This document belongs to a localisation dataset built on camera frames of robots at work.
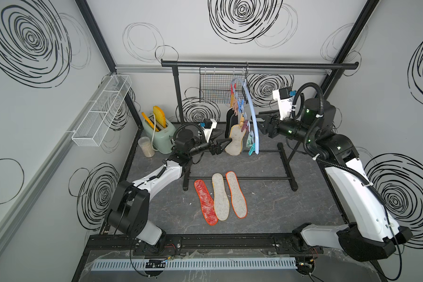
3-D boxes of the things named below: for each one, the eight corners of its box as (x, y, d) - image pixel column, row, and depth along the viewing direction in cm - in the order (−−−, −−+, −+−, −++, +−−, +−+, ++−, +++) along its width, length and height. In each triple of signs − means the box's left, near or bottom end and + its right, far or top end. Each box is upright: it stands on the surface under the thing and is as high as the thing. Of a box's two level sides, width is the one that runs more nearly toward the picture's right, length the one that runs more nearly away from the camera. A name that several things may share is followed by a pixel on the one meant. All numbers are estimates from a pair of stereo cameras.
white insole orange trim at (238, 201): (236, 219, 82) (237, 218, 80) (224, 174, 98) (224, 172, 95) (249, 216, 83) (250, 215, 81) (235, 172, 98) (235, 170, 96)
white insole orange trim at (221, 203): (217, 221, 82) (217, 220, 80) (210, 176, 97) (210, 174, 95) (231, 219, 82) (231, 217, 80) (222, 174, 97) (223, 172, 95)
